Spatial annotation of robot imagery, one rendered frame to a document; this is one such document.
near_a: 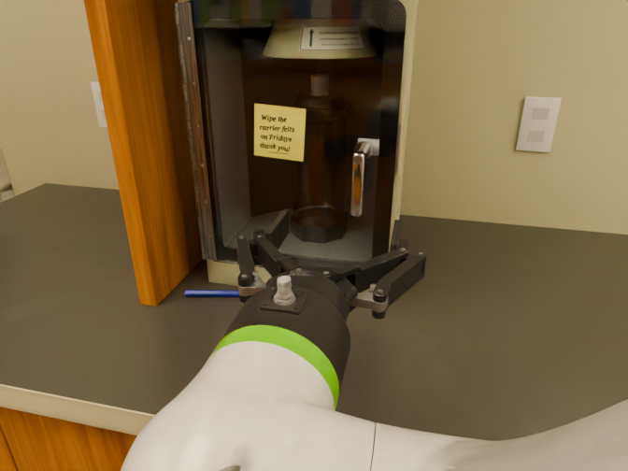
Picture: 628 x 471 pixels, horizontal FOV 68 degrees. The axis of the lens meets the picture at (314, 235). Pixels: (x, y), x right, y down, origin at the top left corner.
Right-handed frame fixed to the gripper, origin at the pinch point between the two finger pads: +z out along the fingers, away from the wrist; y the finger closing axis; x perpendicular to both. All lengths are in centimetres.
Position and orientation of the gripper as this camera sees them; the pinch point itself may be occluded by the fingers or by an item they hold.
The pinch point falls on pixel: (338, 230)
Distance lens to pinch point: 55.5
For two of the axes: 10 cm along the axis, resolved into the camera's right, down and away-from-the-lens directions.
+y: -9.8, -0.9, 2.0
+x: 0.0, 9.1, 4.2
